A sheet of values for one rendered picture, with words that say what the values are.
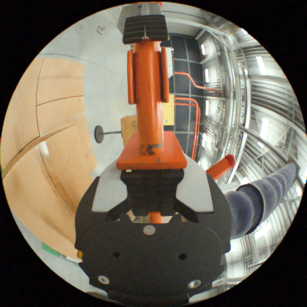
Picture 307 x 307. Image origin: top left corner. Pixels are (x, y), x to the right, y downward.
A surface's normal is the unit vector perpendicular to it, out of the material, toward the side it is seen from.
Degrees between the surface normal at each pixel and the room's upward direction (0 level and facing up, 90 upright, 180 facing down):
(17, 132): 0
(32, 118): 0
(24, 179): 0
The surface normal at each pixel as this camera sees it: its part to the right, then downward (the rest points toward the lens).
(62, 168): 1.00, -0.03
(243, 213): -0.39, -0.60
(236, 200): -0.35, -0.87
